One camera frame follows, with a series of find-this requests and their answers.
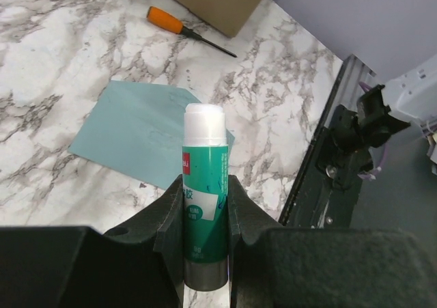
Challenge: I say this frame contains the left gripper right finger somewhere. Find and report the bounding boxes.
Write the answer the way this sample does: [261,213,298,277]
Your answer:
[227,176,436,307]

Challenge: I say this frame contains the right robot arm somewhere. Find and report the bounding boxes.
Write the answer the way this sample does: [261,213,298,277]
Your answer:
[318,55,436,191]

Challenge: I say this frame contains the green glue stick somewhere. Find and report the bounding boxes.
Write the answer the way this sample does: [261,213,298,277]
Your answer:
[182,103,229,292]

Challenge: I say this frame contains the teal envelope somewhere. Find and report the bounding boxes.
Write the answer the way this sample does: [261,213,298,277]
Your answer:
[67,79,237,191]

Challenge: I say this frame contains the orange handled screwdriver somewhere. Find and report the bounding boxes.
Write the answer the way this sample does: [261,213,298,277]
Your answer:
[147,6,237,58]

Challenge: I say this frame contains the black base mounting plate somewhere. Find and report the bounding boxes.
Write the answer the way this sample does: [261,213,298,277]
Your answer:
[279,55,373,228]

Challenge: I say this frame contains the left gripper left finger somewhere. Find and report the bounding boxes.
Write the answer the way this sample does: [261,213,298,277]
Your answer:
[1,178,184,307]

